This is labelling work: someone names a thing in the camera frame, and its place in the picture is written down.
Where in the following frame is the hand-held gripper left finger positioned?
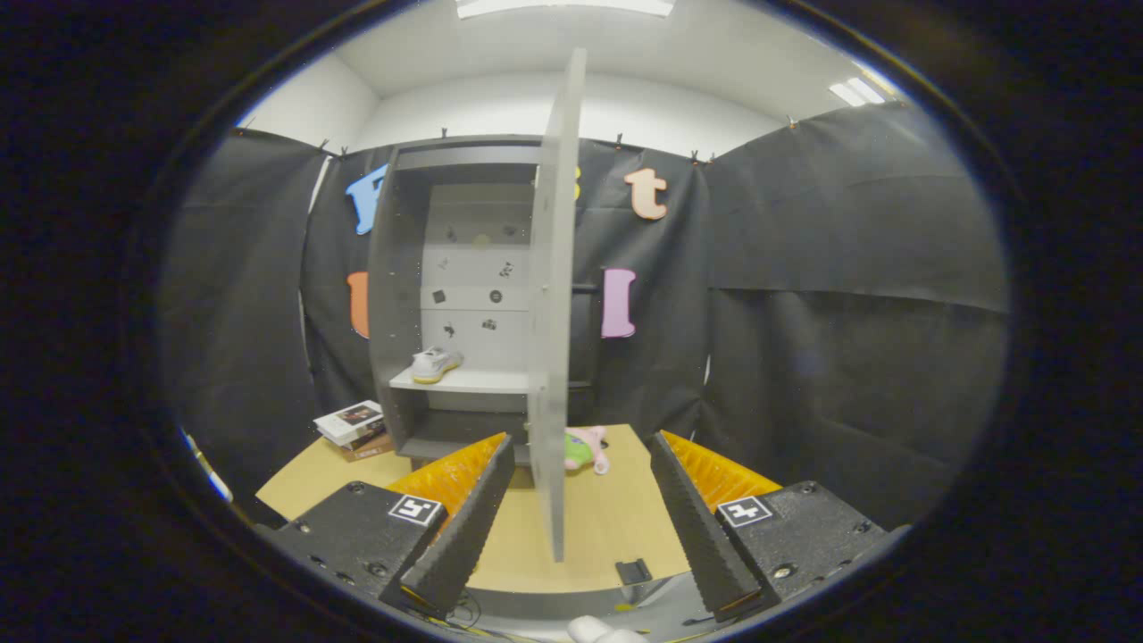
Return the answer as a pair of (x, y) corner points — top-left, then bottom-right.
(259, 433), (516, 619)

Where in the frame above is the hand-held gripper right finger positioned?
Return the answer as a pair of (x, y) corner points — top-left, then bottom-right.
(649, 430), (912, 623)

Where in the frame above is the white shoe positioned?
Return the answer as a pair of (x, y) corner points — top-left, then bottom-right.
(411, 347), (464, 385)

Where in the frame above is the grey shoe cabinet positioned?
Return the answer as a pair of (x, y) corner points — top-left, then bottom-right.
(368, 134), (595, 465)

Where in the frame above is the light grey shoe cabinet door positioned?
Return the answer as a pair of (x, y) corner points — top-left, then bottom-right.
(525, 49), (588, 564)

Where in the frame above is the pink green plush toy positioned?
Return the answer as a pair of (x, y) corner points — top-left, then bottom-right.
(564, 426), (611, 475)

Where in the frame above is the stack of books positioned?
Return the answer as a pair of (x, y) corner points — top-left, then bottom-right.
(313, 400), (395, 463)

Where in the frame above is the blue white object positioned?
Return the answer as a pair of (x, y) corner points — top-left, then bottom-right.
(183, 429), (235, 503)

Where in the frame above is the black backdrop cloth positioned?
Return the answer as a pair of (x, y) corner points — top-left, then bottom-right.
(161, 103), (1010, 528)

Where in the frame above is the double-strip ceiling light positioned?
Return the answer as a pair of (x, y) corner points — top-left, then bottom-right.
(829, 77), (887, 108)

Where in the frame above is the long ceiling light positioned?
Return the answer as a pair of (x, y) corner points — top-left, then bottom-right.
(455, 0), (676, 19)

